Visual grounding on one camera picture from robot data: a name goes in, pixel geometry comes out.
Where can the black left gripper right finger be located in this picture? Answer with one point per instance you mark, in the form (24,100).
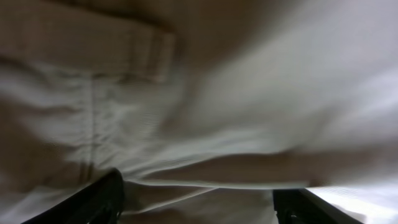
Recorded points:
(300,206)

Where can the beige khaki shorts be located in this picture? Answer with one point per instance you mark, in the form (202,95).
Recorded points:
(204,107)

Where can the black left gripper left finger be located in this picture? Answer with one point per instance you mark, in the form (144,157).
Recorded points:
(102,202)

